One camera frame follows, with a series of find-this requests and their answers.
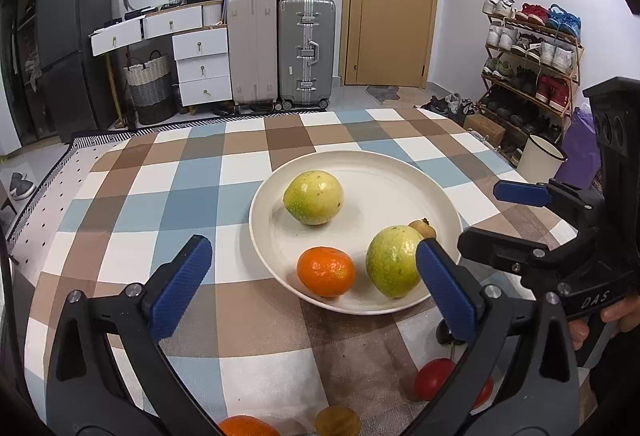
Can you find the white drawer cabinet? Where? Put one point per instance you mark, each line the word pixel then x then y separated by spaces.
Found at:
pixel 199 41

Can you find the white bucket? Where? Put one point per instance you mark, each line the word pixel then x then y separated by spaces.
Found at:
pixel 540 160

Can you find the orange mandarin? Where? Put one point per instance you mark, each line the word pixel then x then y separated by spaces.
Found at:
pixel 326 271
pixel 246 426

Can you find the green striped guava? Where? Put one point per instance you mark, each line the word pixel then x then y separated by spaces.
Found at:
pixel 314 197

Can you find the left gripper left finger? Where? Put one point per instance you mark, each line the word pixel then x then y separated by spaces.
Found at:
pixel 107 373

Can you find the large yellow-green guava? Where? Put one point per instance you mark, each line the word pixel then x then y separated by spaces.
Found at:
pixel 391 261

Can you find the silver suitcase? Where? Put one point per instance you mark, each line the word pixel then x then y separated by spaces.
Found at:
pixel 306 40

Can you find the person's right hand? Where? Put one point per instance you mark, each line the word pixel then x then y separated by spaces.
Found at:
pixel 625 314

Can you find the beige suitcase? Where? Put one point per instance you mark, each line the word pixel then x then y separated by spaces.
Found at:
pixel 253 51

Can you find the dark red cherry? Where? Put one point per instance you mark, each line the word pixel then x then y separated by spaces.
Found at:
pixel 445 337

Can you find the black refrigerator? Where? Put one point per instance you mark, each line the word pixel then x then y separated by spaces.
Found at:
pixel 74 80

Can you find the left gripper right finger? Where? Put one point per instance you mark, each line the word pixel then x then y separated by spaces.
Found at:
pixel 540 392

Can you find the woven laundry basket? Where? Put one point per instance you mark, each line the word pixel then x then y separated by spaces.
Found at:
pixel 150 89

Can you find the wooden shoe rack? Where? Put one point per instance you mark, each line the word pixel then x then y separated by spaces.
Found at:
pixel 531 78

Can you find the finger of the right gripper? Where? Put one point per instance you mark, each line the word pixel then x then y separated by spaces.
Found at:
pixel 535 262
pixel 578 207

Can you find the checkered tablecloth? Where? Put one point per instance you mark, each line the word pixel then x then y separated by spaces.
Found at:
pixel 246 346

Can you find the brown longan front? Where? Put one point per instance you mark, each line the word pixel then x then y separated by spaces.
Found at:
pixel 337 421

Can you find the cream round plate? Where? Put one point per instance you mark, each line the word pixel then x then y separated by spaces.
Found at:
pixel 380 192

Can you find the wooden door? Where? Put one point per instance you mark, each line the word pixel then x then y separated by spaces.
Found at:
pixel 390 0

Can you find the purple bag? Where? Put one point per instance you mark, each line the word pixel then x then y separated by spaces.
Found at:
pixel 583 159

